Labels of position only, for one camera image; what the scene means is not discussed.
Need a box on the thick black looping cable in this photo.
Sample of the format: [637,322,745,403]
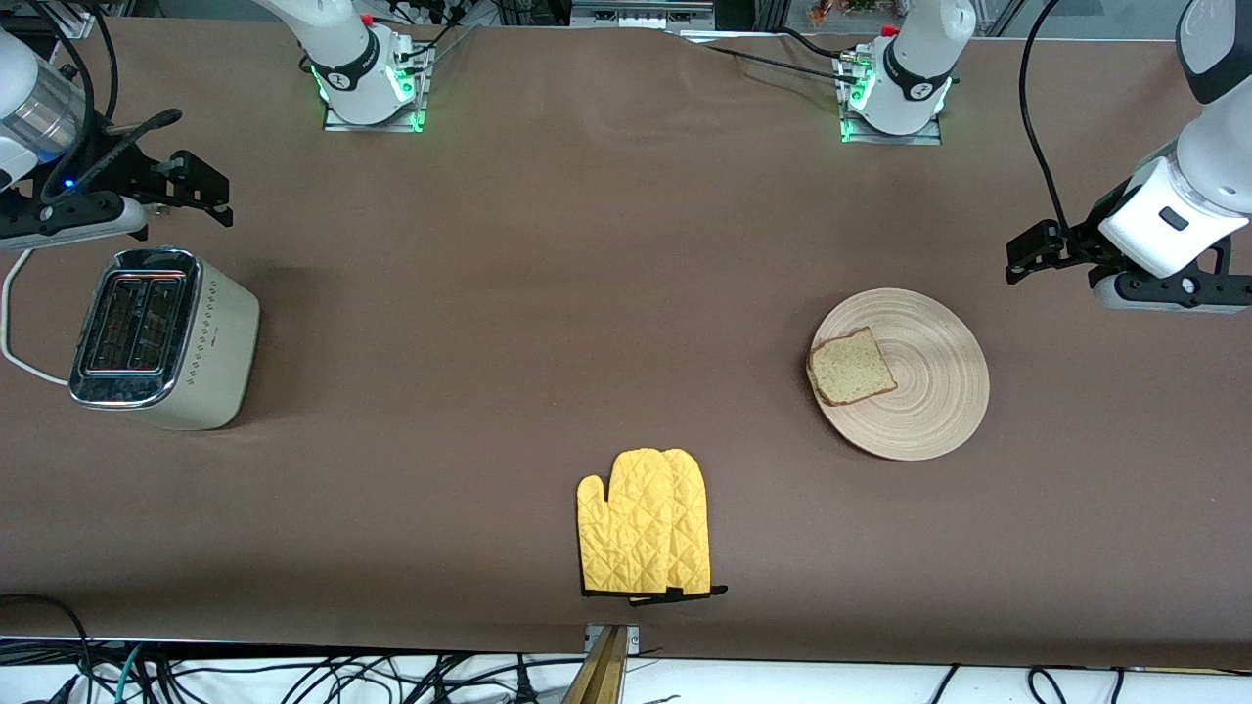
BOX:
[0,593,96,704]

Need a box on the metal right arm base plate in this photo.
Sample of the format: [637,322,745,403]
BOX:
[323,44,431,133]

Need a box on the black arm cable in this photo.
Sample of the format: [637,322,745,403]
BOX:
[24,0,184,201]
[1018,0,1070,234]

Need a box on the cream and chrome toaster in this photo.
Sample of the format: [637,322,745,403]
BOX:
[68,246,261,432]

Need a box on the black cable on table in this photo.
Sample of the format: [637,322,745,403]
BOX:
[675,27,872,84]

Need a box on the brown bread slice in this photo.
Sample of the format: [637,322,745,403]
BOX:
[806,327,898,408]

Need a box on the yellow quilted oven mitt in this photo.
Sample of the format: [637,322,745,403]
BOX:
[576,448,730,607]

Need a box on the teal cable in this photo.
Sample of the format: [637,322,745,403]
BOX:
[111,643,146,704]

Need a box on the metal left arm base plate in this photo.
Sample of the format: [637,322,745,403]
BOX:
[839,54,945,146]

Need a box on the round wooden plate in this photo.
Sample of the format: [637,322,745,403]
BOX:
[810,287,991,462]

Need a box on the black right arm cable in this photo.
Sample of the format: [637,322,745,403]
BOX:
[24,0,184,201]

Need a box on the silver frame rail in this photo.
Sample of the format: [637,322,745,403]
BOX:
[572,0,715,30]

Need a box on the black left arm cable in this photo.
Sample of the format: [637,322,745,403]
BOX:
[1018,0,1070,234]

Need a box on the brown table cover cloth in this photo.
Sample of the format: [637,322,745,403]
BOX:
[0,18,1252,671]

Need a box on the aluminium profile bar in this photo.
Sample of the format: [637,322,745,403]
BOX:
[562,624,642,704]

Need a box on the white toaster power cord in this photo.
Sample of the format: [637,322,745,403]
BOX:
[2,198,172,385]

